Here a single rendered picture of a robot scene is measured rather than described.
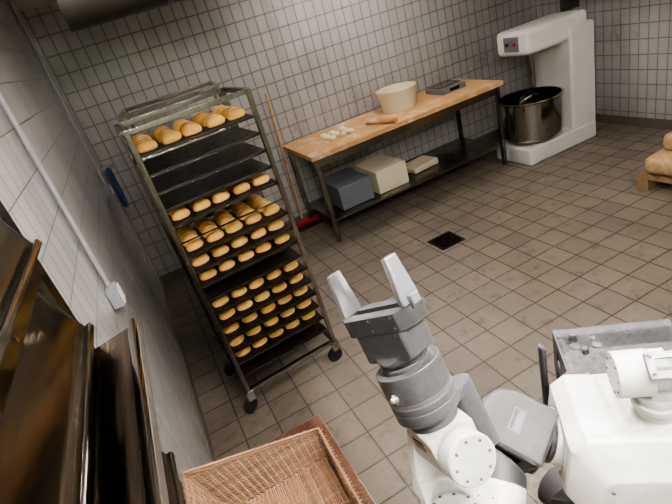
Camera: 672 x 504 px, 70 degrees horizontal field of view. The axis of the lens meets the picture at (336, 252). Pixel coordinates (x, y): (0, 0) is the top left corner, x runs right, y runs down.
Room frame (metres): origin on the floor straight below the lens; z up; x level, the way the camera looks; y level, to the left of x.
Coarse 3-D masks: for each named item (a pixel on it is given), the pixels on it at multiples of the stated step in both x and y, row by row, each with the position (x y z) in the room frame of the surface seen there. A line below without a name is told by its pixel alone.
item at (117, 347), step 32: (96, 352) 1.12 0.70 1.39; (128, 352) 1.05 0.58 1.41; (96, 384) 0.97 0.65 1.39; (128, 384) 0.91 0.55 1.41; (96, 416) 0.85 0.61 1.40; (128, 416) 0.80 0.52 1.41; (96, 448) 0.75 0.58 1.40; (128, 448) 0.71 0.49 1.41; (160, 448) 0.70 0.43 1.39; (96, 480) 0.67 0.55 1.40; (128, 480) 0.63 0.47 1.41; (160, 480) 0.61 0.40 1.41
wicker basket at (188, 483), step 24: (312, 432) 1.27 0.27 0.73; (240, 456) 1.20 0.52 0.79; (264, 456) 1.22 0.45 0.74; (288, 456) 1.24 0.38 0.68; (312, 456) 1.26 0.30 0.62; (192, 480) 1.15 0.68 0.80; (216, 480) 1.18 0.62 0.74; (240, 480) 1.19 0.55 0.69; (264, 480) 1.21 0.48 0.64; (288, 480) 1.22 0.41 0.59; (312, 480) 1.19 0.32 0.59; (336, 480) 1.16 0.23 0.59
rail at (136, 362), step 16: (128, 320) 1.17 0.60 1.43; (128, 336) 1.09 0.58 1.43; (144, 384) 0.88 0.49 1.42; (144, 400) 0.81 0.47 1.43; (144, 416) 0.76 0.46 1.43; (144, 432) 0.71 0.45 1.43; (144, 448) 0.67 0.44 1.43; (144, 464) 0.63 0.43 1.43; (144, 480) 0.60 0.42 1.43; (160, 496) 0.57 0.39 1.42
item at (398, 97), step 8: (384, 88) 5.19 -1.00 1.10; (392, 88) 5.20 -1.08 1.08; (400, 88) 5.18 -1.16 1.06; (408, 88) 4.82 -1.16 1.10; (384, 96) 4.88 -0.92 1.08; (392, 96) 4.83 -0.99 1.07; (400, 96) 4.82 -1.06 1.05; (408, 96) 4.83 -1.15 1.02; (384, 104) 4.93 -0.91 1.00; (392, 104) 4.86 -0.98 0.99; (400, 104) 4.83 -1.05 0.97; (408, 104) 4.84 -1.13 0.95; (384, 112) 5.00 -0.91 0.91; (392, 112) 4.88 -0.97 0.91
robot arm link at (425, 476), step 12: (408, 444) 0.46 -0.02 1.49; (420, 456) 0.44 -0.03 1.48; (420, 468) 0.44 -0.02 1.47; (432, 468) 0.44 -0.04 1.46; (420, 480) 0.43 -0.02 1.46; (432, 480) 0.43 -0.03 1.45; (444, 480) 0.43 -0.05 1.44; (420, 492) 0.42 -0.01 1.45; (432, 492) 0.41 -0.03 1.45; (444, 492) 0.42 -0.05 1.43; (456, 492) 0.42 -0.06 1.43; (468, 492) 0.41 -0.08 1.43
